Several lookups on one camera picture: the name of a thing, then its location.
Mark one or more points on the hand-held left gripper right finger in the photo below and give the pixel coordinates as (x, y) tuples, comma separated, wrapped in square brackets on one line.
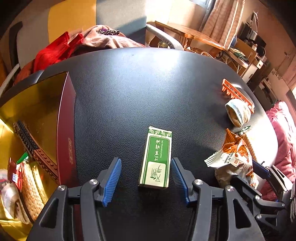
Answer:
[(179, 183)]

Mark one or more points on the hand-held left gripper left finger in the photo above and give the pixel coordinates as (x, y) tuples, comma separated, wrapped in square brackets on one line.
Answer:
[(112, 183)]

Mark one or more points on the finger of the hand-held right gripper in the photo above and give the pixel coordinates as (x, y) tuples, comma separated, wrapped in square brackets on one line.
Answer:
[(261, 168), (245, 185)]

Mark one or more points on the green cracker packet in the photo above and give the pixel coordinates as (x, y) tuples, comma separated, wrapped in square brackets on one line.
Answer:
[(248, 143), (32, 190)]

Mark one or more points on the orange snack wrapper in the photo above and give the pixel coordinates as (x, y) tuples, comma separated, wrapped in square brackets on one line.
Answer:
[(231, 160)]

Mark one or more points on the green and white carton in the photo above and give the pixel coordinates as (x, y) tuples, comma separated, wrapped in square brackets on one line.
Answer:
[(155, 157)]

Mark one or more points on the white sock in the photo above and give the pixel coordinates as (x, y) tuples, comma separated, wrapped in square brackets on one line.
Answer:
[(238, 113)]

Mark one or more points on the orange plastic rack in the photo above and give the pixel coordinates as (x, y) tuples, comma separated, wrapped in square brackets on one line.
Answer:
[(227, 87)]

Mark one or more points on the dark toy brick strip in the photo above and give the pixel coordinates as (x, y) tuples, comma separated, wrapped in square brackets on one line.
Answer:
[(30, 143)]

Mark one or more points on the gold tin box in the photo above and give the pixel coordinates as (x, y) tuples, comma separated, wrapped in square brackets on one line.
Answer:
[(46, 104)]

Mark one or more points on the white wrapper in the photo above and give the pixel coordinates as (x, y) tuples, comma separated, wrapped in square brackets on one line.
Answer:
[(9, 197)]

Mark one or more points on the person's right hand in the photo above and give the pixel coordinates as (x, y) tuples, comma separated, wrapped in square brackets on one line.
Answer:
[(293, 206)]

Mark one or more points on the pink bedding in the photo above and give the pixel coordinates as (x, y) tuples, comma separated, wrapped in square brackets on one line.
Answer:
[(282, 129)]

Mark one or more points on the white floral board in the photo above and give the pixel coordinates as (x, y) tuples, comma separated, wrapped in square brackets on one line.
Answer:
[(278, 75)]

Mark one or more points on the white cabinet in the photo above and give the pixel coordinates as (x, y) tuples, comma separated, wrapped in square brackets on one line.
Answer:
[(254, 68)]

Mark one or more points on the green cloth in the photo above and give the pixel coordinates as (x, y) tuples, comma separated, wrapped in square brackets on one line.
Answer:
[(240, 54)]

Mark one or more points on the blue round basin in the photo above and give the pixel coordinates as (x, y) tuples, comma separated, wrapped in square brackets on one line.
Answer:
[(234, 40)]

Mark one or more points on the black monitor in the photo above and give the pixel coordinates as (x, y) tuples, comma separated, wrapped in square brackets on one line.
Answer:
[(253, 34)]

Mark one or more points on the rust brown cloth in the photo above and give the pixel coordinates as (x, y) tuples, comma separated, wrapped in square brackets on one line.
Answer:
[(25, 71)]

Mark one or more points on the red cloth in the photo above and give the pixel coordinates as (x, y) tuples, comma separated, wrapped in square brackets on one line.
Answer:
[(53, 53)]

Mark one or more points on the wooden side table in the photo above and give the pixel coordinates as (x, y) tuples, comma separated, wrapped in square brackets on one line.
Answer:
[(196, 34)]

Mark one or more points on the hanging white bag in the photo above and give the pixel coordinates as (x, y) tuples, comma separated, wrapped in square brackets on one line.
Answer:
[(252, 18)]

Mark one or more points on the floral curtain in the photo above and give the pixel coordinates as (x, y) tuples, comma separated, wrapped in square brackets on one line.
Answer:
[(222, 20)]

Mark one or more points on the grey yellow blue armchair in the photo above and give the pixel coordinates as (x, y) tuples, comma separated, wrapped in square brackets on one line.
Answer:
[(69, 18)]

